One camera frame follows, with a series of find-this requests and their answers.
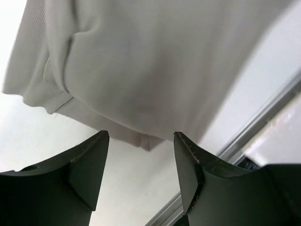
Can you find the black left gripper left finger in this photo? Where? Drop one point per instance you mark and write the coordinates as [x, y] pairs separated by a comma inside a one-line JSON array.
[[60, 191]]

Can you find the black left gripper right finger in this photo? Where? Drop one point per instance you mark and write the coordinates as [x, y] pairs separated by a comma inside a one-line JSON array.
[[217, 193]]

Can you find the grey trousers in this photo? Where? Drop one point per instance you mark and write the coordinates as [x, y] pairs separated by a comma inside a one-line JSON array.
[[140, 69]]

